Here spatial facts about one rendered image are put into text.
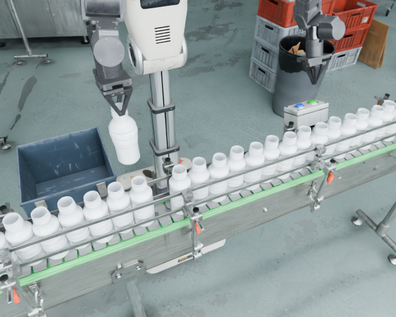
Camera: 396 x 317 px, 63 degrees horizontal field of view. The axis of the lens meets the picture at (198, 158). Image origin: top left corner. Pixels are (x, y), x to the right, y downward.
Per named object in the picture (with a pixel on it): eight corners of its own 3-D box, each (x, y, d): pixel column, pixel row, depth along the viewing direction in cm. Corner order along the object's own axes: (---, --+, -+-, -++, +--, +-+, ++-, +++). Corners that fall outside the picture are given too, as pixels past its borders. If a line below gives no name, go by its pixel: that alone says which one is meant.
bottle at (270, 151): (258, 168, 109) (265, 130, 98) (275, 174, 108) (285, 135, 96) (252, 180, 105) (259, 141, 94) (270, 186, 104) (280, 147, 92)
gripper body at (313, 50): (332, 59, 111) (333, 36, 108) (308, 65, 108) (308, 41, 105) (319, 58, 117) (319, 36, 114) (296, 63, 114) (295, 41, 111)
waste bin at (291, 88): (285, 128, 288) (301, 61, 245) (258, 102, 318) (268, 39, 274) (325, 116, 302) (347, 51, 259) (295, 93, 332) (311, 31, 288)
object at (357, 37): (322, 56, 344) (329, 36, 329) (297, 42, 370) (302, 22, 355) (363, 46, 365) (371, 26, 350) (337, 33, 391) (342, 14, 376)
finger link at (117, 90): (110, 124, 75) (100, 86, 69) (102, 110, 80) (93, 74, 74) (138, 116, 77) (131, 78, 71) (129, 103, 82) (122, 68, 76)
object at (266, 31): (280, 53, 299) (284, 29, 284) (252, 37, 325) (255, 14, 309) (325, 39, 323) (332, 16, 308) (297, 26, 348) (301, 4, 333)
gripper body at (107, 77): (104, 93, 69) (95, 60, 64) (93, 76, 76) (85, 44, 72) (133, 86, 71) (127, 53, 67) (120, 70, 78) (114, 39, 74)
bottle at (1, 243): (-5, 263, 83) (-35, 226, 72) (21, 253, 85) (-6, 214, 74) (-1, 283, 79) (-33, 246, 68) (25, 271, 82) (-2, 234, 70)
